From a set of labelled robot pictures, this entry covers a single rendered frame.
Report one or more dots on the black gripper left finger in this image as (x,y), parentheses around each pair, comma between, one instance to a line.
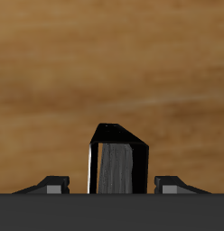
(55,184)

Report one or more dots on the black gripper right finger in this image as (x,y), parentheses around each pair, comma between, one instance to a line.
(168,184)

